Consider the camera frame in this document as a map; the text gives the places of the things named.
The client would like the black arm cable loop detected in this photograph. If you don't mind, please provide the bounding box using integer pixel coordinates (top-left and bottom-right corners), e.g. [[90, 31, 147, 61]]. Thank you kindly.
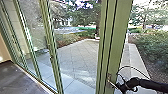
[[115, 65, 152, 81]]

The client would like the metal door handle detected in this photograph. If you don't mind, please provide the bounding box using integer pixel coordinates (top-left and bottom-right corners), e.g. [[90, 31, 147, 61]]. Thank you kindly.
[[106, 73, 122, 90]]

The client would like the large outdoor tree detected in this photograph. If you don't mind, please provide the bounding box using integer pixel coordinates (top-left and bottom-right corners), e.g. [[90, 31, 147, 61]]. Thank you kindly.
[[66, 0, 102, 38]]

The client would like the green outdoor shrub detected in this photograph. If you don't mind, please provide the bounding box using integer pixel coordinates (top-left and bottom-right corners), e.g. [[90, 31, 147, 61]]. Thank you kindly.
[[133, 29, 168, 66]]

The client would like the green framed glass door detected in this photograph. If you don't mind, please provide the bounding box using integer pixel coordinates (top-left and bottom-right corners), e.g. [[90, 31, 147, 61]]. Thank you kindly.
[[0, 0, 134, 94]]

